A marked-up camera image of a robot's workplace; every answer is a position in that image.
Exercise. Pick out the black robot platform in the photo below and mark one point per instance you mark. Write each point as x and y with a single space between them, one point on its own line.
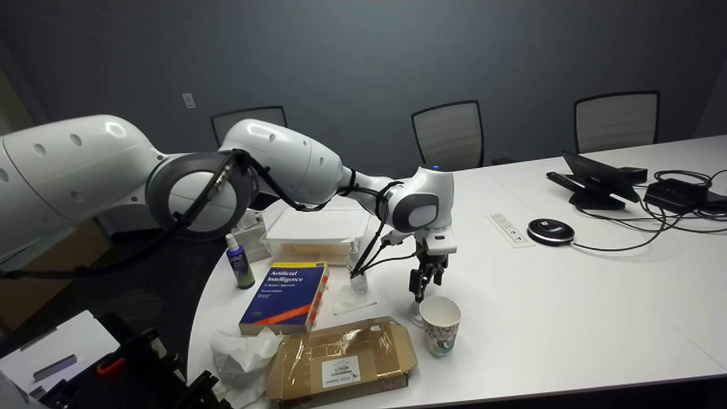
144 378

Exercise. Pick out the white wall switch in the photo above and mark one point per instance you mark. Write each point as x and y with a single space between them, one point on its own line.
189 100

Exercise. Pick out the brown cardboard box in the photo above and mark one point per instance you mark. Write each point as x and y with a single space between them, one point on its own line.
341 364

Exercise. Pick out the grey mesh office chair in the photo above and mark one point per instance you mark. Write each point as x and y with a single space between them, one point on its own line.
250 117
449 136
617 120

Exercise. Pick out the black adapter box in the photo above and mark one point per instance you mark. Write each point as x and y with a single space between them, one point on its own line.
675 196

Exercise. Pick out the grey marker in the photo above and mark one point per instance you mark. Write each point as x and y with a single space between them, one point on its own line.
56 366

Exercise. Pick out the patterned paper cup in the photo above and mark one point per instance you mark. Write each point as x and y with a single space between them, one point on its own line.
441 328

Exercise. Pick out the blue book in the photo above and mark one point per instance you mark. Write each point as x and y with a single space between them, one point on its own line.
284 299

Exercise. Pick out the white plastic storage box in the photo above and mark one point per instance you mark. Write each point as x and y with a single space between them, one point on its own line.
318 229

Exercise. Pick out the table outlet strip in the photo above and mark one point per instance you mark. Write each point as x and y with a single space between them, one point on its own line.
509 229

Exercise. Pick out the round black speakerphone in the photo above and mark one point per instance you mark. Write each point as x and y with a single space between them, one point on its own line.
550 229

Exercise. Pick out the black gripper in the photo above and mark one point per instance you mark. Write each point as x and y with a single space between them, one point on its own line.
431 263

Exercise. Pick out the black conference display device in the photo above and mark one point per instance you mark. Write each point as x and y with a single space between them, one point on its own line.
599 183

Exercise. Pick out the crumpled white paper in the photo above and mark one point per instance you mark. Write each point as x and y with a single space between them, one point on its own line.
242 355

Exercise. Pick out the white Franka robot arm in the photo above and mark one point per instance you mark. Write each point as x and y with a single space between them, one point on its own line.
75 166

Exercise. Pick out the blue bottle with white cap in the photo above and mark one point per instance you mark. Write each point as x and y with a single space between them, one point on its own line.
242 263

